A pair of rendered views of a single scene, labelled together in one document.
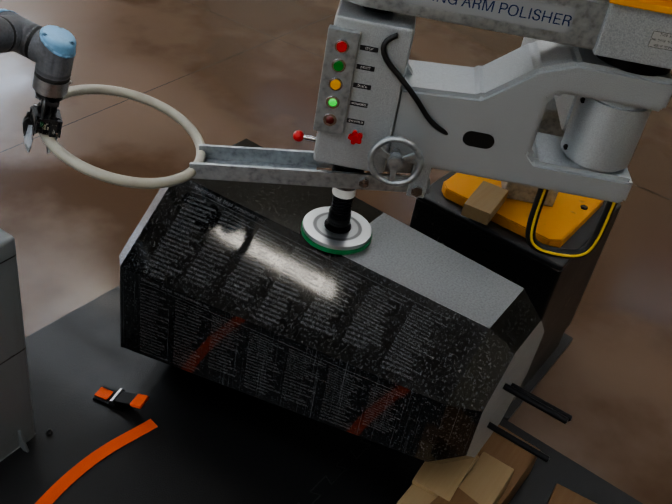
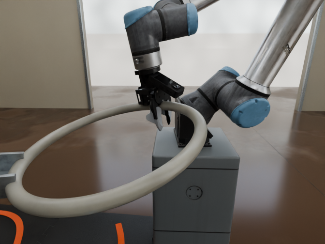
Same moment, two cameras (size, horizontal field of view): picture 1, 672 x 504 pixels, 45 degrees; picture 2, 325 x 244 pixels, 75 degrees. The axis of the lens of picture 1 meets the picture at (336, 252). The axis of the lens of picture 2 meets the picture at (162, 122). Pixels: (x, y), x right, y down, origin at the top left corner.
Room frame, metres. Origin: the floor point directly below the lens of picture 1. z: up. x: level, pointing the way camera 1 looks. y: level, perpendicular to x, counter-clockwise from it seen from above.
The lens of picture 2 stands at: (2.56, 0.58, 1.29)
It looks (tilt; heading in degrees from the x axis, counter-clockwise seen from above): 18 degrees down; 156
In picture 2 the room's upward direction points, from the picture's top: straight up
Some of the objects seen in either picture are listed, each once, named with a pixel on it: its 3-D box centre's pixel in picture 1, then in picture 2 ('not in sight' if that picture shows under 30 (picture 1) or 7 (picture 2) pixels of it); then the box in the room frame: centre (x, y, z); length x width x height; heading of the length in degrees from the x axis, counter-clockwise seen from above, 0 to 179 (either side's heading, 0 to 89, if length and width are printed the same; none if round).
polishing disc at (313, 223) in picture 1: (337, 227); not in sight; (2.04, 0.01, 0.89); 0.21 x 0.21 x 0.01
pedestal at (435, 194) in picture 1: (496, 273); not in sight; (2.69, -0.66, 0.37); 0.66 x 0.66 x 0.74; 60
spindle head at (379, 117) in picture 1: (392, 92); not in sight; (2.04, -0.07, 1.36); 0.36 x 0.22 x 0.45; 90
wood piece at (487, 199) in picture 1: (485, 202); not in sight; (2.50, -0.49, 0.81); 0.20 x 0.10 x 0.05; 158
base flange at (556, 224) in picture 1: (524, 193); not in sight; (2.69, -0.66, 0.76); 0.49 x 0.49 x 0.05; 60
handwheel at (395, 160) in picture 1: (396, 155); not in sight; (1.92, -0.11, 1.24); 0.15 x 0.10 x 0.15; 90
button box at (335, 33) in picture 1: (336, 81); not in sight; (1.93, 0.08, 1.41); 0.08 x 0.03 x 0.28; 90
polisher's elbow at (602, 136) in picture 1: (605, 124); not in sight; (2.04, -0.65, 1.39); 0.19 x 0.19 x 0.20
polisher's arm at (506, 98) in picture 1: (504, 121); not in sight; (2.03, -0.38, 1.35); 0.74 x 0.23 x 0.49; 90
